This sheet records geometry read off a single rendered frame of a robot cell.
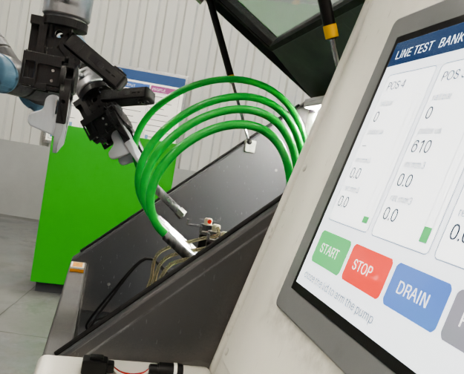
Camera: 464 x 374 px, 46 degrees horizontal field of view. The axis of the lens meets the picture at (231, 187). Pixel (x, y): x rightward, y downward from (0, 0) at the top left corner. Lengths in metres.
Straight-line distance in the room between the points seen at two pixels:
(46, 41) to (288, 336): 0.61
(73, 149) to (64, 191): 0.32
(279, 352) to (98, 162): 3.77
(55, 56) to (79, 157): 3.39
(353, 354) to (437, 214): 0.13
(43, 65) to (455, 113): 0.64
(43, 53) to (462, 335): 0.75
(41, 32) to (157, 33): 6.78
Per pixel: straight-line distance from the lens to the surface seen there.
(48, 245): 4.38
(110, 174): 4.28
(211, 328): 0.76
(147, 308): 0.74
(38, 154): 7.77
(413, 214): 0.44
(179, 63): 7.57
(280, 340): 0.58
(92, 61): 0.92
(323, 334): 0.50
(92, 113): 1.19
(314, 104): 1.34
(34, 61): 0.91
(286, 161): 0.85
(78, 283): 1.19
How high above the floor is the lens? 1.26
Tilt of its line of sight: 3 degrees down
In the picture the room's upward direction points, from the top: 10 degrees clockwise
